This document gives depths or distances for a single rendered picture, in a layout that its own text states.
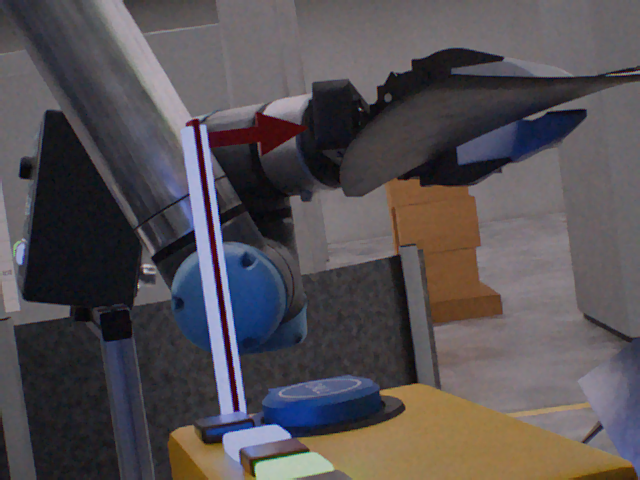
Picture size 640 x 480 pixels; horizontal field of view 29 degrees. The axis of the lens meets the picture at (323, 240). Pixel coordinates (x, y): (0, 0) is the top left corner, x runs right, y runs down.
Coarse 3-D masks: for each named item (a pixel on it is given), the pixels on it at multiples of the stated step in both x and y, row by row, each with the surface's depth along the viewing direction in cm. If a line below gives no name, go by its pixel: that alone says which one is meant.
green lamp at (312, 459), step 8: (296, 456) 33; (304, 456) 33; (312, 456) 33; (320, 456) 33; (264, 464) 33; (272, 464) 33; (280, 464) 33; (288, 464) 33; (296, 464) 32; (304, 464) 32; (312, 464) 32; (320, 464) 32; (328, 464) 32; (256, 472) 33; (264, 472) 32; (272, 472) 32; (280, 472) 32; (288, 472) 32; (296, 472) 32; (304, 472) 32; (312, 472) 32; (320, 472) 32
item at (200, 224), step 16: (192, 144) 64; (192, 160) 64; (192, 176) 65; (192, 192) 65; (192, 208) 66; (208, 240) 64; (208, 256) 64; (208, 272) 64; (208, 288) 65; (208, 304) 66; (224, 368) 65; (224, 384) 65; (224, 400) 65
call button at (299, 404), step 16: (304, 384) 42; (320, 384) 42; (336, 384) 42; (352, 384) 41; (368, 384) 41; (272, 400) 40; (288, 400) 40; (304, 400) 40; (320, 400) 39; (336, 400) 39; (352, 400) 40; (368, 400) 40; (272, 416) 40; (288, 416) 40; (304, 416) 39; (320, 416) 39; (336, 416) 39; (352, 416) 40
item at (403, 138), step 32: (416, 96) 61; (448, 96) 61; (480, 96) 62; (512, 96) 64; (544, 96) 67; (576, 96) 74; (384, 128) 66; (416, 128) 68; (448, 128) 71; (480, 128) 76; (352, 160) 72; (384, 160) 75; (416, 160) 78; (352, 192) 79
